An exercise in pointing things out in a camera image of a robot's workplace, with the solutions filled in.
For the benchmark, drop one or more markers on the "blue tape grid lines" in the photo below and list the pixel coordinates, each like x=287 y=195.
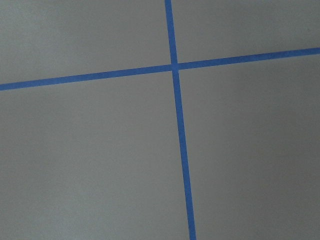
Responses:
x=174 y=67

